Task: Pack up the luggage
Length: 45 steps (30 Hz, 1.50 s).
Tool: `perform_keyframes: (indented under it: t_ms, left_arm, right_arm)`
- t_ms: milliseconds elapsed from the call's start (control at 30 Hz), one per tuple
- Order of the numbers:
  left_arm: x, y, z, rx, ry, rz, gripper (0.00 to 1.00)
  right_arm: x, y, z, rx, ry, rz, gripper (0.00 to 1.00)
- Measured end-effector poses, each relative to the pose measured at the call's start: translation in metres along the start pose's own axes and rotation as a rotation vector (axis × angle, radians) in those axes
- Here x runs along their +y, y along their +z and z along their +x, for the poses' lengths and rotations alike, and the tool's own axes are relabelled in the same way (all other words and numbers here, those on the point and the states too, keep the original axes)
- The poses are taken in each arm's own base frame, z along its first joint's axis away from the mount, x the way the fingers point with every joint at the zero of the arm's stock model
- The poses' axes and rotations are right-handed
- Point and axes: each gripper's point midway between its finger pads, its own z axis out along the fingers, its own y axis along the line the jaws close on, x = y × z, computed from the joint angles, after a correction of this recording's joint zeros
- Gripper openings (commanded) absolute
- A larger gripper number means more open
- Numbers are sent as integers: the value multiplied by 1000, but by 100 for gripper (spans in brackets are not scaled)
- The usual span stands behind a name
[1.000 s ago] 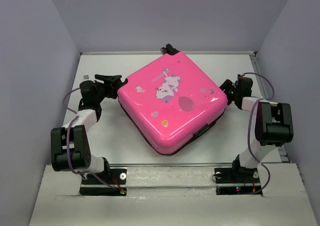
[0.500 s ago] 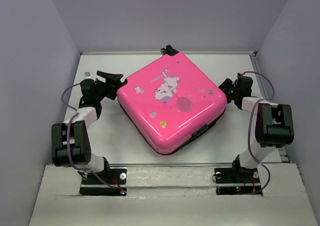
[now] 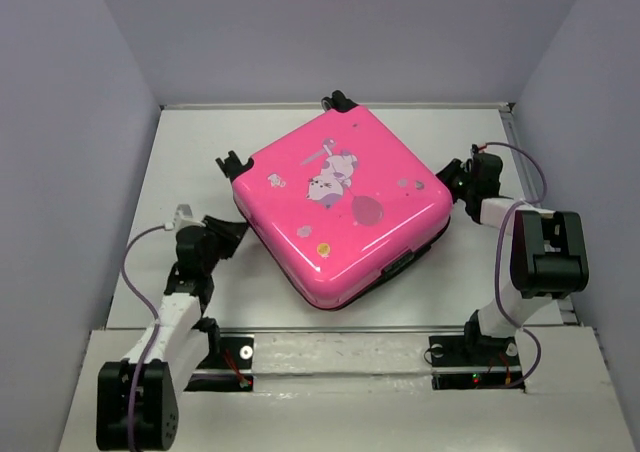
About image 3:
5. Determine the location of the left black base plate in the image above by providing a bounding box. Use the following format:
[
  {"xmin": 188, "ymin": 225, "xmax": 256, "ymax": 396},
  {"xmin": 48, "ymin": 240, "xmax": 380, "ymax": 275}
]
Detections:
[{"xmin": 185, "ymin": 335, "xmax": 255, "ymax": 393}]

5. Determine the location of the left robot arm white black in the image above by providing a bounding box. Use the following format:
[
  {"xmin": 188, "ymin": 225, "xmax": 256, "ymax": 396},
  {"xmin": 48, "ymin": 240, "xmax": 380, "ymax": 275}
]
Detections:
[{"xmin": 95, "ymin": 212, "xmax": 253, "ymax": 451}]

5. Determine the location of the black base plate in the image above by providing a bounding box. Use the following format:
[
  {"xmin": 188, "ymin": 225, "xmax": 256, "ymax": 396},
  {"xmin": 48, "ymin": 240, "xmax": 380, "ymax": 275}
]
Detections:
[
  {"xmin": 423, "ymin": 335, "xmax": 524, "ymax": 391},
  {"xmin": 185, "ymin": 335, "xmax": 255, "ymax": 393}
]

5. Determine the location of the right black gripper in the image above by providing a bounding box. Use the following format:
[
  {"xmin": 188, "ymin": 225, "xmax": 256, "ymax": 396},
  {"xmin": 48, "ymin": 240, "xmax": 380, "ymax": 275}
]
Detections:
[{"xmin": 419, "ymin": 159, "xmax": 475, "ymax": 205}]

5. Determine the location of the pink hard-shell suitcase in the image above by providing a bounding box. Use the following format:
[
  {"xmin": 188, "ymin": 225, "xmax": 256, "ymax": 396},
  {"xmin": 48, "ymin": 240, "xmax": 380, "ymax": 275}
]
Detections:
[{"xmin": 217, "ymin": 90, "xmax": 453, "ymax": 310}]

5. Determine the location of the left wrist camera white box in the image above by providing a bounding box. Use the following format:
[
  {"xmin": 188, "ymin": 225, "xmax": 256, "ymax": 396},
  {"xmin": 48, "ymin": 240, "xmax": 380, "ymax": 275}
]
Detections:
[{"xmin": 163, "ymin": 204, "xmax": 202, "ymax": 233}]

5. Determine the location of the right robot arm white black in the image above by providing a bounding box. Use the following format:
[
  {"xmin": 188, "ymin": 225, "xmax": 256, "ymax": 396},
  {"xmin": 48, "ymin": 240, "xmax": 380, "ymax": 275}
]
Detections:
[{"xmin": 428, "ymin": 150, "xmax": 589, "ymax": 366}]

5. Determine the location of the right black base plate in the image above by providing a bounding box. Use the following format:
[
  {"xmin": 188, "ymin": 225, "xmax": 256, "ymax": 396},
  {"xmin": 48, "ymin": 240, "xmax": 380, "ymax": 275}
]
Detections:
[{"xmin": 423, "ymin": 335, "xmax": 524, "ymax": 391}]

